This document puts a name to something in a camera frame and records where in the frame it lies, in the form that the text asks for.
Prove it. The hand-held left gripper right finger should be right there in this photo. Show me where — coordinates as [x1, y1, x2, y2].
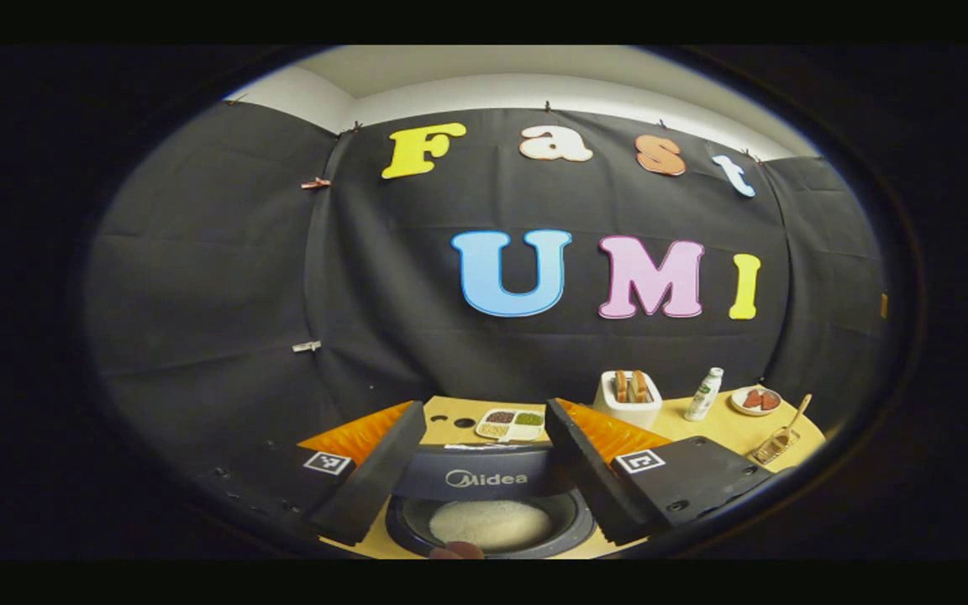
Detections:
[544, 397, 775, 545]

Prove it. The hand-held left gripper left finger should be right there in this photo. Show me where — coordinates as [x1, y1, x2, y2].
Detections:
[198, 400, 428, 547]

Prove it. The dark grey rice cooker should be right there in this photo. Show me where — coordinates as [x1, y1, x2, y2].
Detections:
[383, 443, 598, 560]

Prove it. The white rice heap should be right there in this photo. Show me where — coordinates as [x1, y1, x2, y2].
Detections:
[428, 499, 554, 553]

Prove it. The wooden spoon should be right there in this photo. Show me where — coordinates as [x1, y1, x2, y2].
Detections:
[774, 393, 813, 446]

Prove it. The white toaster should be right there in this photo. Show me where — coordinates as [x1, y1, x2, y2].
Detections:
[592, 369, 664, 430]

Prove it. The white divided grain tray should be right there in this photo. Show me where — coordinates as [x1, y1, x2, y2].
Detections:
[475, 408, 546, 443]

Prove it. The white bottle with green label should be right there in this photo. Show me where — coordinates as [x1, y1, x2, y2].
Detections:
[684, 367, 724, 422]

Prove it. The white round plate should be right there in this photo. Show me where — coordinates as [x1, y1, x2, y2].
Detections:
[729, 386, 783, 417]

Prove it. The black backdrop cloth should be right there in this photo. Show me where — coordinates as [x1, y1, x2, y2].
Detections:
[85, 101, 892, 471]

